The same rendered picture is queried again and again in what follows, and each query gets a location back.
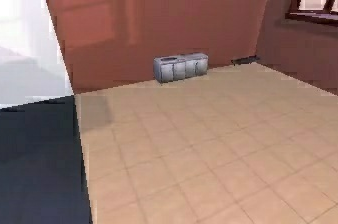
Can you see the dark framed window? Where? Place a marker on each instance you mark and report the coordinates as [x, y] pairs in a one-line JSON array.
[[327, 13]]

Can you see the grey sink cupboard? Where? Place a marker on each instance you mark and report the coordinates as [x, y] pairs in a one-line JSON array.
[[180, 68]]

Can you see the small black flat object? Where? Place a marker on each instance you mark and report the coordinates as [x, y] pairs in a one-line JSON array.
[[243, 60]]

